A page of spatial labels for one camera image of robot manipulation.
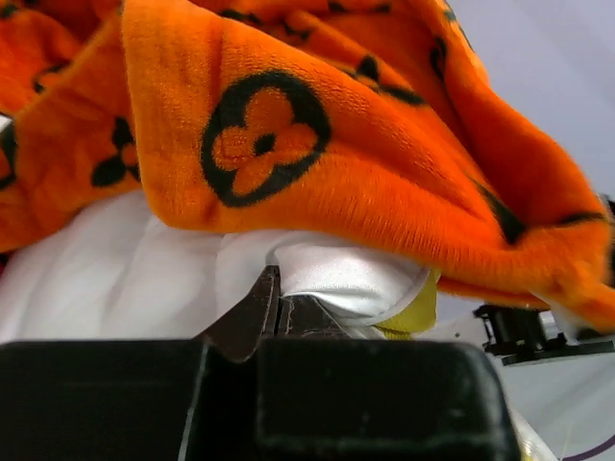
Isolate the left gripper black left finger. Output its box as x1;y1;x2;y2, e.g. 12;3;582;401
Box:
1;266;280;460

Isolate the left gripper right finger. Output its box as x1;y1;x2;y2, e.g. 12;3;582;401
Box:
254;301;521;460

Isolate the cream contoured pillow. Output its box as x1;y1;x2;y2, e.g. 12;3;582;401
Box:
1;192;439;342

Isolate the orange patterned pillowcase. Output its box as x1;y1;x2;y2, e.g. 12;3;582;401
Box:
1;1;614;333

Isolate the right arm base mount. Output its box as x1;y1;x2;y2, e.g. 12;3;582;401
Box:
473;304;614;366

